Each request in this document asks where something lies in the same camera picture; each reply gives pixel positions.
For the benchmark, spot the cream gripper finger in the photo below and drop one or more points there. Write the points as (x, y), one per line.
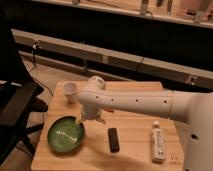
(78, 122)

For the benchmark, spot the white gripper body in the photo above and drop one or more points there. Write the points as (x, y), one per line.
(90, 112)

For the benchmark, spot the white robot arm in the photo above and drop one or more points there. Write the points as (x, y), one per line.
(192, 108)

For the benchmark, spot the orange carrot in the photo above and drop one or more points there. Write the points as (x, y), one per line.
(108, 110)

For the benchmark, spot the white paper cup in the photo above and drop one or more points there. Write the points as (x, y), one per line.
(70, 92)

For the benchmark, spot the black remote control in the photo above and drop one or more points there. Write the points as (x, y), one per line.
(113, 140)

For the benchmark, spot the black office chair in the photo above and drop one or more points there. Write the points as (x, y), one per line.
(18, 97)

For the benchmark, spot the white tube bottle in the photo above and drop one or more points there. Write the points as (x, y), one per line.
(158, 144)

